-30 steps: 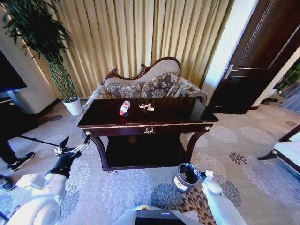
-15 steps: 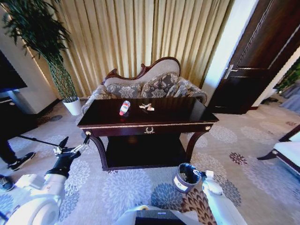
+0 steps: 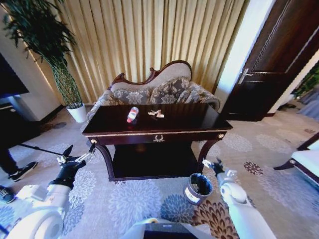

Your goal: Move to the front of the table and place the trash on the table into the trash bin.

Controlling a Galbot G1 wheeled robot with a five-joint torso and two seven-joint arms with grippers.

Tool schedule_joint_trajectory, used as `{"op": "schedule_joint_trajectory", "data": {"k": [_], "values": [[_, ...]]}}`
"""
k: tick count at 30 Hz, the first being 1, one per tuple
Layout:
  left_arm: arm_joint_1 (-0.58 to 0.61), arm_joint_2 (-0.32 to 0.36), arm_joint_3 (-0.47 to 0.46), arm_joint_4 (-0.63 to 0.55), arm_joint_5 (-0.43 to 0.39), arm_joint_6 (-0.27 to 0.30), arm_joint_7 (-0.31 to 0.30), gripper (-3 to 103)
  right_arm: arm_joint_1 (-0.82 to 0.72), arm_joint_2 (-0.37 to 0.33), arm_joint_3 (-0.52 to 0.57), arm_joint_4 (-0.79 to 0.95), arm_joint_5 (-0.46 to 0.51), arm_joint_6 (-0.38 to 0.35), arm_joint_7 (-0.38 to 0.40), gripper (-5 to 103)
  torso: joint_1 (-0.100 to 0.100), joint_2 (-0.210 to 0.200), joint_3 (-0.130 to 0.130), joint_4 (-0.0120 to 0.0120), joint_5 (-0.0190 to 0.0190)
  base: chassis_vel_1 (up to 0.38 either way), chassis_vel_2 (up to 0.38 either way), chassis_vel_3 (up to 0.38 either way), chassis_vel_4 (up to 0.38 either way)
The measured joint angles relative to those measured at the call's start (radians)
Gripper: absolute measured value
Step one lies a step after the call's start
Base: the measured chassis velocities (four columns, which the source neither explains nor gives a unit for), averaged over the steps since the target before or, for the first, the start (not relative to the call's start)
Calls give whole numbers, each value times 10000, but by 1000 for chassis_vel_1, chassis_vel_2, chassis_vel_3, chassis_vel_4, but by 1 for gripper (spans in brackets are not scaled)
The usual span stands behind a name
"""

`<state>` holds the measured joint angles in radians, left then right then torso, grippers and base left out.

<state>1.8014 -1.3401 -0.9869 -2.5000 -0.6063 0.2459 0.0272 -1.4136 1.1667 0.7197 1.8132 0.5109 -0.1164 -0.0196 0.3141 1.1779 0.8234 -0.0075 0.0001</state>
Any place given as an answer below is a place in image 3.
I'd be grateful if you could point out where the white plant pot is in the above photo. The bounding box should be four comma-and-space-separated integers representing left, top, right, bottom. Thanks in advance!
65, 102, 87, 124

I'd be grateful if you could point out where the dark wooden console table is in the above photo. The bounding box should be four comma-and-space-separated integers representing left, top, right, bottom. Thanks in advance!
81, 103, 234, 182

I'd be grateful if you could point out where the crumpled beige paper trash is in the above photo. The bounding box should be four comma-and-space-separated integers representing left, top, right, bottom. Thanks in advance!
147, 109, 166, 120

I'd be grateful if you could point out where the person's leg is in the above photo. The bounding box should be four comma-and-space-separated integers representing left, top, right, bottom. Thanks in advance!
0, 146, 20, 175

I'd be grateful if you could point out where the silver door handle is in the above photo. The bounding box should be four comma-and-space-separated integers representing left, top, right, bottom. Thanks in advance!
237, 68, 254, 84

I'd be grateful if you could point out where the dark brown wooden door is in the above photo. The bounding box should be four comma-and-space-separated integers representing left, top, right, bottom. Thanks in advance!
221, 0, 319, 122

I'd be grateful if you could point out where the thin black rod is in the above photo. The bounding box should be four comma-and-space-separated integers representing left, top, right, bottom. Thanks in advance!
19, 142, 67, 156

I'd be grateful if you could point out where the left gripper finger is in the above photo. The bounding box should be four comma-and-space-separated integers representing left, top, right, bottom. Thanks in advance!
74, 143, 97, 163
56, 144, 74, 164

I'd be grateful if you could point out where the floral upholstered wooden sofa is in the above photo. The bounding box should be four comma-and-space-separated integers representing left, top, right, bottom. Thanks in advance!
86, 60, 222, 123

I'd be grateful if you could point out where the white cushioned dark wood chair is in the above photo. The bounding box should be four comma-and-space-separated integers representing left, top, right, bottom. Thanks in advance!
273, 131, 319, 185

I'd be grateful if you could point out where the small green leafy plant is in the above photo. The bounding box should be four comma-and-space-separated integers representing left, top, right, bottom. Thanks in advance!
291, 66, 319, 101

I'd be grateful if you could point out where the small floral sofa cushion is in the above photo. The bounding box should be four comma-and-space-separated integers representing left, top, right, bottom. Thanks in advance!
112, 87, 152, 106

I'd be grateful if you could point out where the person's black shoe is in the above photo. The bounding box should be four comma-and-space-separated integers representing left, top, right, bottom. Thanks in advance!
0, 185, 16, 204
8, 161, 39, 182

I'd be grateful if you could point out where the round dark trash bin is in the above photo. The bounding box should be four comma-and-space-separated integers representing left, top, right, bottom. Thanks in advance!
183, 172, 214, 206

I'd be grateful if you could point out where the plastic bottle with red cap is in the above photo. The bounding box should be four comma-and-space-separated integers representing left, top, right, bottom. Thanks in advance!
126, 106, 140, 124

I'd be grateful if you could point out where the large floral sofa cushion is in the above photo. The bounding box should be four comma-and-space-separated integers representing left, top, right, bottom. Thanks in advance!
149, 77, 200, 105

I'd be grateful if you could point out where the dark television cabinet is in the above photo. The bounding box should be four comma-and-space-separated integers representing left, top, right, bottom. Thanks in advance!
0, 95, 42, 150

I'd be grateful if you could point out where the white robot front shell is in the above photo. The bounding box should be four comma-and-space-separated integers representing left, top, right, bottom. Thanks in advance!
119, 217, 213, 239

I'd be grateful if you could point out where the black television screen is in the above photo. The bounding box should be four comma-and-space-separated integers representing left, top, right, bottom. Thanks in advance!
0, 53, 30, 97

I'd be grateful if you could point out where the tall green potted plant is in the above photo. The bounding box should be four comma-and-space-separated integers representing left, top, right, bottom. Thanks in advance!
1, 0, 84, 110

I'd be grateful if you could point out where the beige pleated curtain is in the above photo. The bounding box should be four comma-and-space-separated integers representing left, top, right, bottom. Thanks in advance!
29, 0, 250, 105

